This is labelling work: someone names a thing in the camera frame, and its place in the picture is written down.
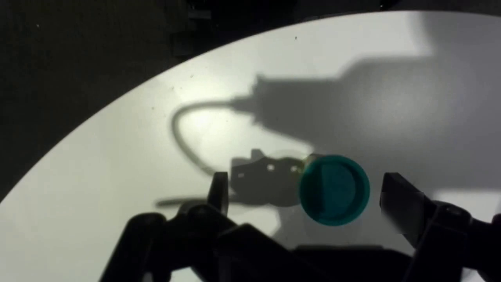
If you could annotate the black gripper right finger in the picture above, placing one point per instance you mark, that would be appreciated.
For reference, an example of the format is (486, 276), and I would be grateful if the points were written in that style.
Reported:
(433, 229)

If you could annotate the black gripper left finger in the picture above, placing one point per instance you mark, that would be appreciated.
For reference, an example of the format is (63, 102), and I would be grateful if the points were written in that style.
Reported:
(209, 240)

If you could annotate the teal lid dough can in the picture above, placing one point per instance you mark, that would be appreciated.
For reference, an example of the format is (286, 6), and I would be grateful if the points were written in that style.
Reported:
(334, 190)

